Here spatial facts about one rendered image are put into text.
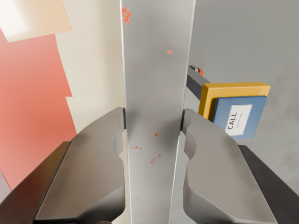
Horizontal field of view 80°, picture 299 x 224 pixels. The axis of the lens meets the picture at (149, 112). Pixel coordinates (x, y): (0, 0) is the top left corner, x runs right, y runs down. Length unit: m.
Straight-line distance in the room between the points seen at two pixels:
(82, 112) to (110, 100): 0.03
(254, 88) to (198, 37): 0.99
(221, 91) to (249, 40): 1.19
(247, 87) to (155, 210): 0.29
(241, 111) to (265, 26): 1.24
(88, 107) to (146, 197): 0.09
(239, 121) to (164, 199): 0.27
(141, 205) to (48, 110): 0.12
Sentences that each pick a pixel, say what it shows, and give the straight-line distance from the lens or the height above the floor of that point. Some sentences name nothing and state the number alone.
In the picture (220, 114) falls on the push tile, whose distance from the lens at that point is 0.37.
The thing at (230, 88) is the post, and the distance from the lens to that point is 0.37.
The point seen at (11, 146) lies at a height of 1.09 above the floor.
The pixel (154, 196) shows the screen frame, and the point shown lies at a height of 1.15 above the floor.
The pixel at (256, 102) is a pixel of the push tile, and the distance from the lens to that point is 0.40.
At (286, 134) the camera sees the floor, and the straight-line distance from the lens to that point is 2.24.
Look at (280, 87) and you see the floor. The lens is 1.87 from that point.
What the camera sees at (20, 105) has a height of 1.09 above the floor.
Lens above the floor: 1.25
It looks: 60 degrees down
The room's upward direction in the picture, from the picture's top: 164 degrees clockwise
